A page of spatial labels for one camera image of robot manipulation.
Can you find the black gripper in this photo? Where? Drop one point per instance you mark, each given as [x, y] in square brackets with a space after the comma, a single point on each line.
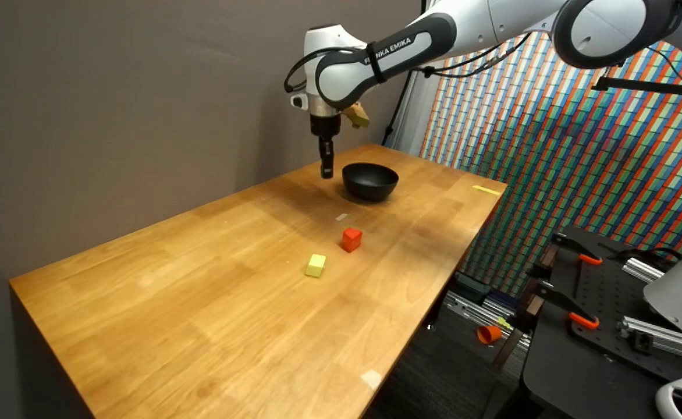
[326, 128]

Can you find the orange block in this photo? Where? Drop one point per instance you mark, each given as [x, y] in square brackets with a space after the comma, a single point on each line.
[353, 238]

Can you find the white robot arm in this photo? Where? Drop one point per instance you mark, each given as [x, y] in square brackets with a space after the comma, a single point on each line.
[339, 67]

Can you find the black bowl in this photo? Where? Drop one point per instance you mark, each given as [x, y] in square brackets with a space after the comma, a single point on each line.
[368, 181]

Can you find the yellow block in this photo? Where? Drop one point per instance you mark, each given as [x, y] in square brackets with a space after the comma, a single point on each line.
[314, 265]

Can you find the yellow tape strip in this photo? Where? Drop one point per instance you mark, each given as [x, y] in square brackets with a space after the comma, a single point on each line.
[485, 189]

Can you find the orange cup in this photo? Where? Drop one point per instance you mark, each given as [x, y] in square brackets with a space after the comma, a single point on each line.
[489, 334]

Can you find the colorful patterned backdrop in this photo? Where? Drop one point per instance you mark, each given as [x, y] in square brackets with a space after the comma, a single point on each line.
[570, 155]

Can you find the black side table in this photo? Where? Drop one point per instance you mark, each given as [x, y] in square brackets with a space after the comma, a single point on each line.
[597, 372]

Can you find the orange clamp handle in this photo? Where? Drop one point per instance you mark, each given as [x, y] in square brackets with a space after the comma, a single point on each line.
[575, 312]

